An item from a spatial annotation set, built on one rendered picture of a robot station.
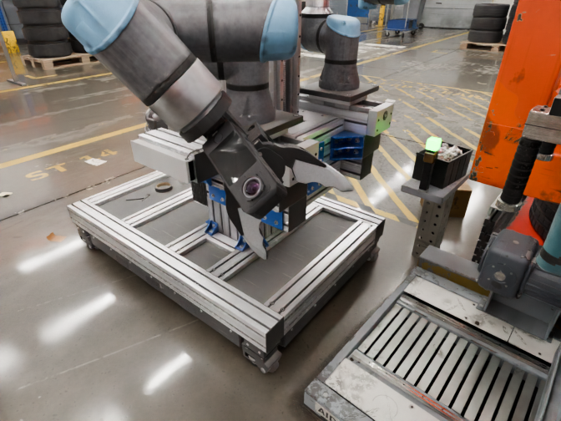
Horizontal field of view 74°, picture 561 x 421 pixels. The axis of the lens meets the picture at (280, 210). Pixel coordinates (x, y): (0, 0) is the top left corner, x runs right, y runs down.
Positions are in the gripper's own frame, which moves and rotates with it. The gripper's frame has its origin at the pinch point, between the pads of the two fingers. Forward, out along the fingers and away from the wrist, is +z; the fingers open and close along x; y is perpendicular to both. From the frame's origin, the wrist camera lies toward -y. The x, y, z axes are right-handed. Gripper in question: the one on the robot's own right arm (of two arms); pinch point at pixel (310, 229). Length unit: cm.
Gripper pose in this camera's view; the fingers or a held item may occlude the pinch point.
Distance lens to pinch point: 49.9
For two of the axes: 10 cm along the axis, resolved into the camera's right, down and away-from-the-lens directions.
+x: -7.6, 6.2, 1.9
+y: -1.7, -4.7, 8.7
